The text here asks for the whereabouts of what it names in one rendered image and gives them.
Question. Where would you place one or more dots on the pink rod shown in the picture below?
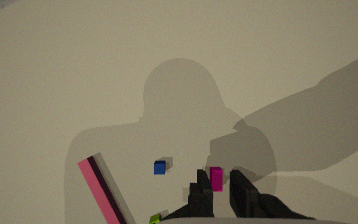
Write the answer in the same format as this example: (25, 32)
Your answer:
(101, 191)

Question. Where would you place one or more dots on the small magenta block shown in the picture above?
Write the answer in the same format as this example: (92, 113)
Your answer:
(216, 178)

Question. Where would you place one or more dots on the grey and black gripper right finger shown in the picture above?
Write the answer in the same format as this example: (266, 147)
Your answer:
(246, 203)

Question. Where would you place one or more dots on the lime green rod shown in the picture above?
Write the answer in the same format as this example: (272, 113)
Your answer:
(156, 218)

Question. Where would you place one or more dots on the small blue cube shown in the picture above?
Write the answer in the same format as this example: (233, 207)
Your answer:
(159, 167)

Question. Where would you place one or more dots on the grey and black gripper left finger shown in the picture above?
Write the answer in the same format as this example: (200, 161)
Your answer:
(200, 204)

